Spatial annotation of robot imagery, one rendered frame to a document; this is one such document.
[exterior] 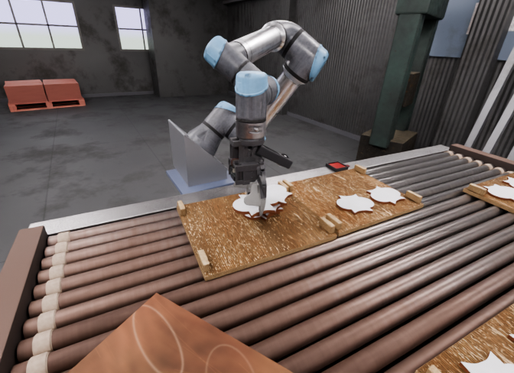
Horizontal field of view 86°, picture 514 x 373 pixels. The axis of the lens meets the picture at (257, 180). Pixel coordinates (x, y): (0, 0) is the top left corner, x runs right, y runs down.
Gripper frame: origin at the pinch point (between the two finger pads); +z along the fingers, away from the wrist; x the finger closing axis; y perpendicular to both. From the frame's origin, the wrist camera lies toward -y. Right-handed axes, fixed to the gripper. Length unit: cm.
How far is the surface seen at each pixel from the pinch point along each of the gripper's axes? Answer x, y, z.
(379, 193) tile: -5, -52, 9
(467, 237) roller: 22, -64, 12
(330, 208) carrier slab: -3.7, -29.2, 9.8
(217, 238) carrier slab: 0.3, 11.9, 9.7
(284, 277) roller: 18.3, -1.3, 11.9
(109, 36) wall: -799, 98, -48
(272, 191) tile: -9.6, -9.5, 2.8
